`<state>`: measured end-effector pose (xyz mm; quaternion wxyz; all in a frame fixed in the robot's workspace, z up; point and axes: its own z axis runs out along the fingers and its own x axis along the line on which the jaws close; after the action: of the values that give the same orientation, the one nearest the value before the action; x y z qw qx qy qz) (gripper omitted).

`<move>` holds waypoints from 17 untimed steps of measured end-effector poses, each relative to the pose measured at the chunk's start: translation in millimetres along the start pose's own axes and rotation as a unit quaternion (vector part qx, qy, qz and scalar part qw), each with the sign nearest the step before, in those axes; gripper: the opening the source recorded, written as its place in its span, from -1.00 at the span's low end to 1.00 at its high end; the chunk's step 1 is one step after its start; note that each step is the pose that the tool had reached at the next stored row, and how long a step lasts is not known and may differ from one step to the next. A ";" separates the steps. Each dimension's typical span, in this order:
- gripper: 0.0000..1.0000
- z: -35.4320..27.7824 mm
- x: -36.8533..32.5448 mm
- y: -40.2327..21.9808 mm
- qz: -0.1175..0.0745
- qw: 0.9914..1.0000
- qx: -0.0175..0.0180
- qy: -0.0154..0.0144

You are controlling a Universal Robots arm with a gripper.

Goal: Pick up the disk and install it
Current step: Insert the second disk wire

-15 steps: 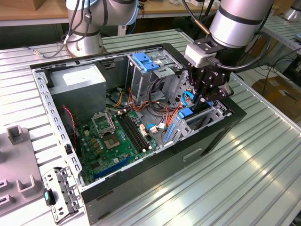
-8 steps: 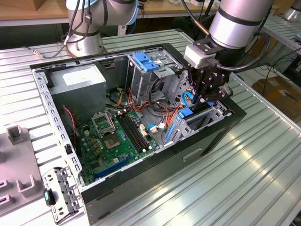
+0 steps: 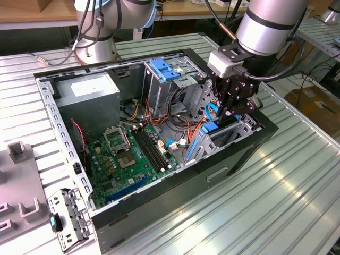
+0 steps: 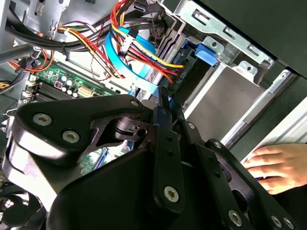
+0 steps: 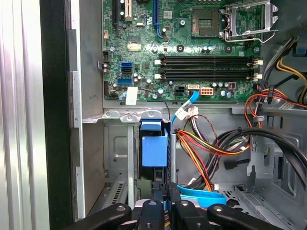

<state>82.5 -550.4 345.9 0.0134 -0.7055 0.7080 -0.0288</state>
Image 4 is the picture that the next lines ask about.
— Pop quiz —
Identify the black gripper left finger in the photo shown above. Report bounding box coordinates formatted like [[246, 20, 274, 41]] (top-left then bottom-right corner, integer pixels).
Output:
[[4, 87, 187, 214]]

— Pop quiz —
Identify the person hand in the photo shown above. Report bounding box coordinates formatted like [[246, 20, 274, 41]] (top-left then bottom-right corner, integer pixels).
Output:
[[243, 143, 307, 195]]

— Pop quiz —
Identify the orange red power wire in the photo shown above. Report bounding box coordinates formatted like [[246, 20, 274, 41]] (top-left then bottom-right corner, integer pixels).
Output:
[[109, 0, 190, 87]]

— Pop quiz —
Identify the hard disk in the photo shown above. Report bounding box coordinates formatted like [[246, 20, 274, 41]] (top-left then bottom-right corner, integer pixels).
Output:
[[165, 39, 219, 104]]

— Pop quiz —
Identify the blue data wire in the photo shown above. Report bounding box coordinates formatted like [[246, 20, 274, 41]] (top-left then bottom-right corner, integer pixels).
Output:
[[105, 25, 177, 108]]

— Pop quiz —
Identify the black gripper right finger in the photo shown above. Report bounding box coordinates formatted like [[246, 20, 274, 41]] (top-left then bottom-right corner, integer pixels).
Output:
[[171, 95, 300, 230]]

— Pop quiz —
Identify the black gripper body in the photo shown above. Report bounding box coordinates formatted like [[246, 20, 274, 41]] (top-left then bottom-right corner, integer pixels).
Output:
[[46, 148, 224, 230]]

